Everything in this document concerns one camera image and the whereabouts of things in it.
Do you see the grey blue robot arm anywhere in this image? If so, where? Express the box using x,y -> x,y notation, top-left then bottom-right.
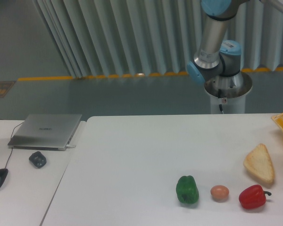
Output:
187,0 -> 283,84

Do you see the green bell pepper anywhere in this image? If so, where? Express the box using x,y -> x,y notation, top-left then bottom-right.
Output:
175,175 -> 199,204

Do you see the red bell pepper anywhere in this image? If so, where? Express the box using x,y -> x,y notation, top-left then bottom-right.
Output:
239,185 -> 272,210

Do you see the folded white partition screen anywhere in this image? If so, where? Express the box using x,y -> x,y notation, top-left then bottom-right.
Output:
34,0 -> 283,78

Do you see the silver closed laptop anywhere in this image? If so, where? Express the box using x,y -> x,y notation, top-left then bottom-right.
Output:
8,114 -> 82,151

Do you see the brown egg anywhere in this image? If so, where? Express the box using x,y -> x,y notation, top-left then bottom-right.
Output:
210,185 -> 229,202

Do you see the black power adapter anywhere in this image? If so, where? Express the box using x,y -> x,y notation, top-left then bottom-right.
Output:
29,151 -> 47,169

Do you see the triangular toast slice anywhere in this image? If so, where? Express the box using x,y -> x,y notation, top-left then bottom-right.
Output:
243,143 -> 275,185

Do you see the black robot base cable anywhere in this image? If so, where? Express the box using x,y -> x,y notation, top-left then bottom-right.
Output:
217,88 -> 225,114

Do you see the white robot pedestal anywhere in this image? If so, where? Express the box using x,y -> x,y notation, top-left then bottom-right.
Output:
204,72 -> 253,114

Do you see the black mouse cable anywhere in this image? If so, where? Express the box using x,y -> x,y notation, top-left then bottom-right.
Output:
0,119 -> 25,170

